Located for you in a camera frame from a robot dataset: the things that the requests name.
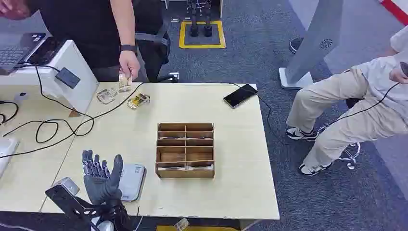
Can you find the black office chair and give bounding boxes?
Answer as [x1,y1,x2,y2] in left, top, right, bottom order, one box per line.
[134,22,180,83]

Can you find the looped black cable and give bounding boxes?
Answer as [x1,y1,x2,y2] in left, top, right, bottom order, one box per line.
[2,62,95,145]

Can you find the short black cable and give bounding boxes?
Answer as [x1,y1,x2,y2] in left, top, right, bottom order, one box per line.
[0,101,19,125]

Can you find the wooden card box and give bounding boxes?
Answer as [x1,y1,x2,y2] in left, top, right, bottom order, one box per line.
[155,122,216,179]

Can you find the card below table edge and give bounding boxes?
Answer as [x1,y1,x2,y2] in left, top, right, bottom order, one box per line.
[174,218,190,231]

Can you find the standing person's left hand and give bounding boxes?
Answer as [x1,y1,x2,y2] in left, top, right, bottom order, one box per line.
[118,50,141,81]

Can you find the grey laptop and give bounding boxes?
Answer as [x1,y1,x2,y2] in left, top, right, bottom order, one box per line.
[0,32,47,76]

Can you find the black smartphone on stand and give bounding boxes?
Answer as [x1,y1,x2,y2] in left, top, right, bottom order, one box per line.
[27,37,66,66]

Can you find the standing person's right hand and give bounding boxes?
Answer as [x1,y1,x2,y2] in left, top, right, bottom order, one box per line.
[0,0,31,21]

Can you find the seated person's hand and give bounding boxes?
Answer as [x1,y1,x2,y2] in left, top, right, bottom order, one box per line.
[389,68,408,84]

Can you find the standing person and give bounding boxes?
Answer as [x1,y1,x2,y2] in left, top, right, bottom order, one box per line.
[0,0,171,83]

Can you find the thin black handheld cable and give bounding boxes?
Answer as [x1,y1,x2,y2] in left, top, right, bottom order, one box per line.
[315,82,401,131]

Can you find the seated person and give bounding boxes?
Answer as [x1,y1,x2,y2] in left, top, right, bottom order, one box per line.
[285,25,408,177]

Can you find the background robot legs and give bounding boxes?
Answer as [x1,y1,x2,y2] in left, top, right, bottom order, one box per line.
[187,0,214,38]

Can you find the yellow sheet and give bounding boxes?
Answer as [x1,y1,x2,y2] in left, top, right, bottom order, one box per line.
[156,225,240,231]

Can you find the grey kiosk stand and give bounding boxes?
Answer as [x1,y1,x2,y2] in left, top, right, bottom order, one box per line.
[279,0,345,90]

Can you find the black shoe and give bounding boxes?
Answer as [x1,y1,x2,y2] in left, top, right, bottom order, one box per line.
[288,37,304,54]

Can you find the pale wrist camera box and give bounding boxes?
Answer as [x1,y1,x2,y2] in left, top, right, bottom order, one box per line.
[52,177,80,196]

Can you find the chrome stool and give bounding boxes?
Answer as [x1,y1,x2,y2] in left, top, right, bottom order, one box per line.
[317,98,361,170]

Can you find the black phone charging cable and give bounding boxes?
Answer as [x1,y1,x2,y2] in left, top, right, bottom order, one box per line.
[220,82,288,144]

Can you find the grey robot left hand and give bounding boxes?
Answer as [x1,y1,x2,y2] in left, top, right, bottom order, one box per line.
[81,149,124,205]

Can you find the white desk stand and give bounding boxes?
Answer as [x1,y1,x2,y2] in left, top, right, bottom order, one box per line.
[0,39,100,114]

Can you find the white flat device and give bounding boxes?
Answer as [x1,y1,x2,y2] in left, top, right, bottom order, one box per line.
[0,138,20,178]

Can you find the black power adapter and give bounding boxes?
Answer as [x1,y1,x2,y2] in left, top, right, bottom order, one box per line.
[55,67,81,90]

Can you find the black smartphone with cable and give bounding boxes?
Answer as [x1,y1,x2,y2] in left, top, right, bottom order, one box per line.
[223,84,259,109]

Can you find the long black cable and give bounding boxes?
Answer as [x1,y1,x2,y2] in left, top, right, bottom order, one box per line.
[0,83,145,160]

